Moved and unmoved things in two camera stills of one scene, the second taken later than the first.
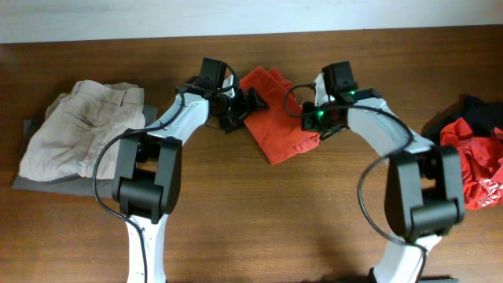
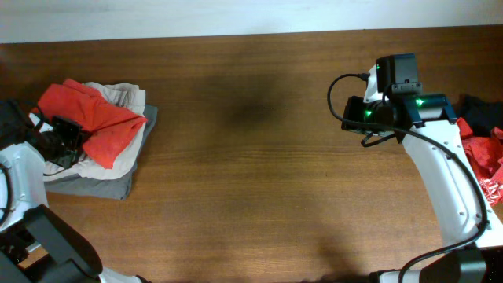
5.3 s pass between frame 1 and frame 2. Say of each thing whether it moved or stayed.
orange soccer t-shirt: moved
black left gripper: moved
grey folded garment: stayed
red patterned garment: stayed
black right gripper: moved
